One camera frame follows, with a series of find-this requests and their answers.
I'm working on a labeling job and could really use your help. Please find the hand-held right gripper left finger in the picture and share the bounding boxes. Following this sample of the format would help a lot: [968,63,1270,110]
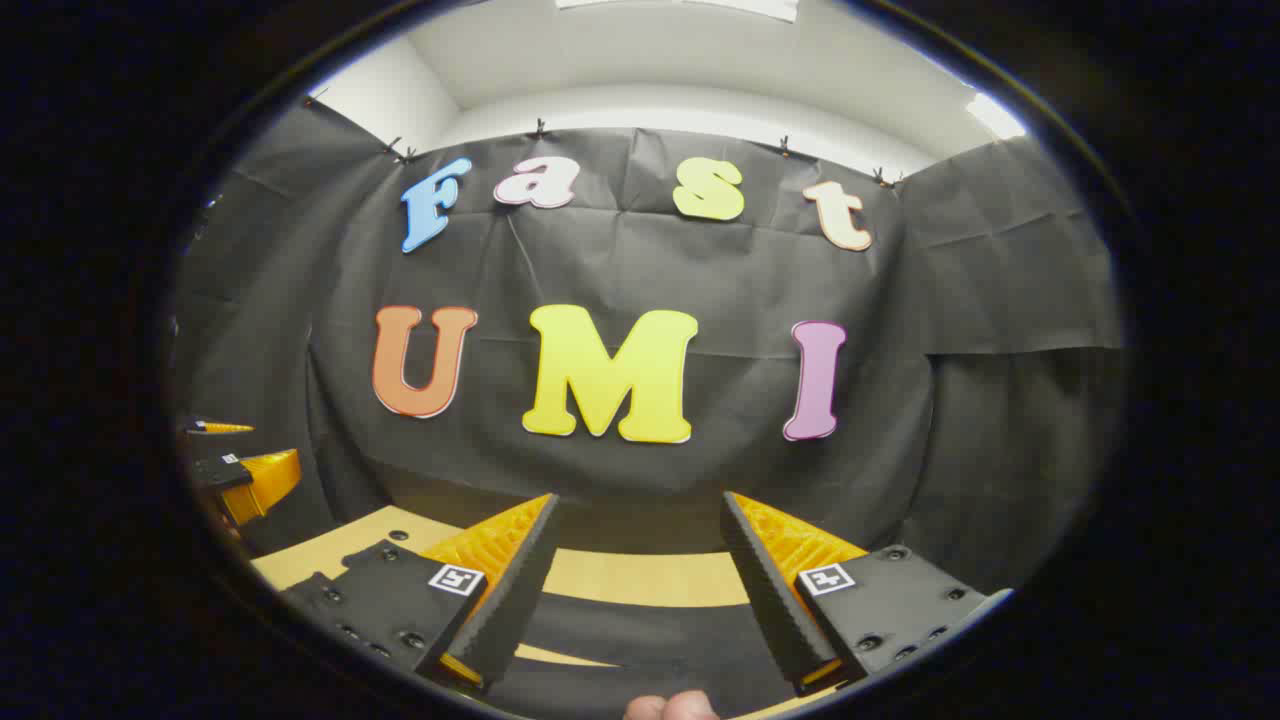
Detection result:
[280,492,559,696]

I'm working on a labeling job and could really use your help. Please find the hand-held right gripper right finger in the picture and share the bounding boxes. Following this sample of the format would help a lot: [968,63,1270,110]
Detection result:
[720,490,1013,696]

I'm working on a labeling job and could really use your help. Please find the dark blue jeans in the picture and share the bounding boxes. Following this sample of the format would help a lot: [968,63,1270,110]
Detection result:
[487,590,801,716]

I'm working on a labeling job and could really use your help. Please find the black backdrop cloth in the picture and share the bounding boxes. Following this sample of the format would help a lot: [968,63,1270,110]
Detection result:
[170,95,1126,601]

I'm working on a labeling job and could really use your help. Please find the white ceiling light panel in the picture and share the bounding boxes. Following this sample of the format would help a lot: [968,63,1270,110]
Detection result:
[965,92,1028,141]
[555,0,801,23]

